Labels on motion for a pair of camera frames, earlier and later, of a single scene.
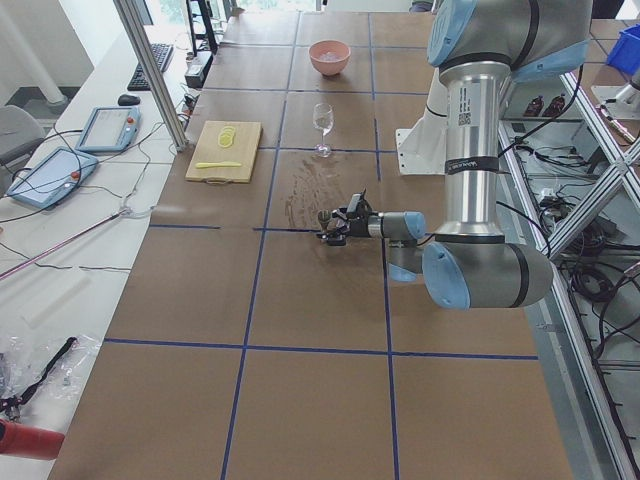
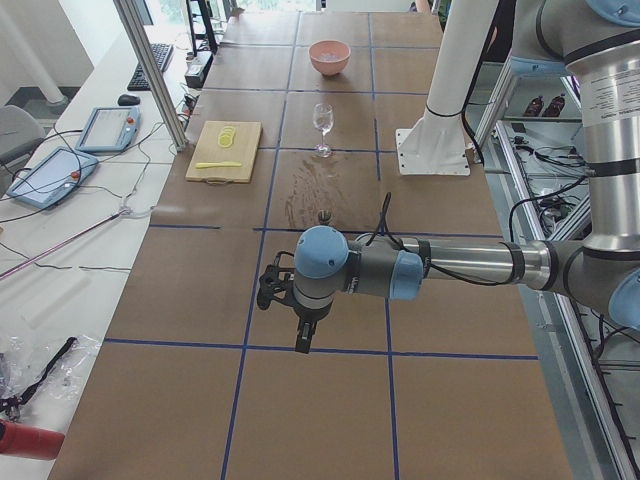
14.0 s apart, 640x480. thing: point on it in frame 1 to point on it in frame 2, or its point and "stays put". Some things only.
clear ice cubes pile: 329,56 stays put
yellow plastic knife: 202,165 stays put
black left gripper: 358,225 to 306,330
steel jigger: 324,217 stays put
